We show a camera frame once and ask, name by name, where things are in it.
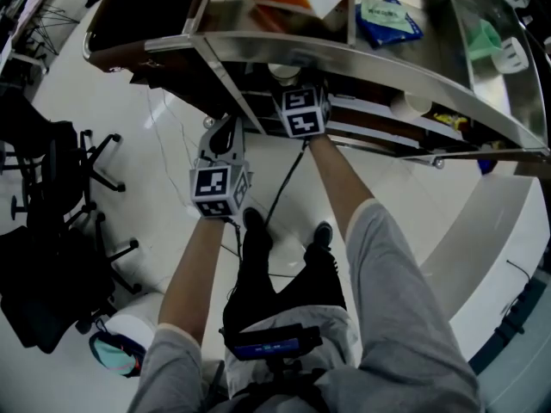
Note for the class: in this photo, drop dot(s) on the blue floor object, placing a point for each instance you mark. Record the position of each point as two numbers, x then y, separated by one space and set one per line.
487 167

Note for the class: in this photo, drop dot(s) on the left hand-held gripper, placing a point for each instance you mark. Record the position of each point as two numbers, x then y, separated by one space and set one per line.
211 187

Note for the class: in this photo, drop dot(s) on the green paper cup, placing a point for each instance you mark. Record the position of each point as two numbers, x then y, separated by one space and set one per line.
484 41

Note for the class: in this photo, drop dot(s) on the black chest-mounted device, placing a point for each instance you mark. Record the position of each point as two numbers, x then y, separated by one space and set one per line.
271 344

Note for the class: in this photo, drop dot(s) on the person's black trousers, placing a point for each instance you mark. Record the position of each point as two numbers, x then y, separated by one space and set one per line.
301 286

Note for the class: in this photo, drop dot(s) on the black office chair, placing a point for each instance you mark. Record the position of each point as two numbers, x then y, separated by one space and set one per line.
51 282
43 144

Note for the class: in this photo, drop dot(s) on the steel shelf cart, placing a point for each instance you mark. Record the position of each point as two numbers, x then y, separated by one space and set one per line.
344 58

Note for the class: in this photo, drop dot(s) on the black jacket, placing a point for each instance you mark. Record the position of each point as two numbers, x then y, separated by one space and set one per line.
538 15

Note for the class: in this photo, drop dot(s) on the person's left shoe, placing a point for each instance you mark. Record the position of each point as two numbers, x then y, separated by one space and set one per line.
256 226

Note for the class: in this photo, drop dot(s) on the white cup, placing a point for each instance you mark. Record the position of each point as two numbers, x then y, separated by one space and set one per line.
282 72
406 103

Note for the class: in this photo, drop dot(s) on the white striped mug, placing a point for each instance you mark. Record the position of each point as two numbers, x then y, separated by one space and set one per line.
512 56

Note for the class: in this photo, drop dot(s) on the person's right shoe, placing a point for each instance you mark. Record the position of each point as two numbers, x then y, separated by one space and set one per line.
323 235

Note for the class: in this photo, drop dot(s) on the black bathtub faucet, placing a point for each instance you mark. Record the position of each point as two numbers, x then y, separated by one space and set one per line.
518 269

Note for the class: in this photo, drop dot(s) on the person's grey shirt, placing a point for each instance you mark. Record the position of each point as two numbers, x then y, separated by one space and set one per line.
400 316

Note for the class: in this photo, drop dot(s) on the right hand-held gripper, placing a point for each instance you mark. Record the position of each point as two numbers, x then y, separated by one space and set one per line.
303 114

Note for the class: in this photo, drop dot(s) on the white bathtub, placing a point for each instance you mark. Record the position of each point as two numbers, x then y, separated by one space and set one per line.
495 252

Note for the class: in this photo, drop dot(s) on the yellow snack packet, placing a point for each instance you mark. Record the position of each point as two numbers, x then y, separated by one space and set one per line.
450 121

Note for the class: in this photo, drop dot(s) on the pale green sachet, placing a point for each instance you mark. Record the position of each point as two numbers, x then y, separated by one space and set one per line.
383 13

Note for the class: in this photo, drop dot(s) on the black chest harness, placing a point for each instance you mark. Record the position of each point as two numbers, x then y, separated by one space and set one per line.
275 390

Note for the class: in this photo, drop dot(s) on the person's right forearm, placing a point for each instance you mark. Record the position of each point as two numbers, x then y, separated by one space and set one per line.
336 179

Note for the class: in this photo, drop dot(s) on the person's shoe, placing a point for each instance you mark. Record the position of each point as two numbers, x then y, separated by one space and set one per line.
323 235
256 226

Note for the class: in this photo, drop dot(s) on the person's left forearm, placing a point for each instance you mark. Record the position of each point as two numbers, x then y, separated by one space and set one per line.
193 273

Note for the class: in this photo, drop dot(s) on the blue packet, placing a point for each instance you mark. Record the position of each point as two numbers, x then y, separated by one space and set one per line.
387 37

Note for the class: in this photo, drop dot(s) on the teal backpack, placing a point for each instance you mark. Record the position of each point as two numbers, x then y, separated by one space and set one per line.
114 355

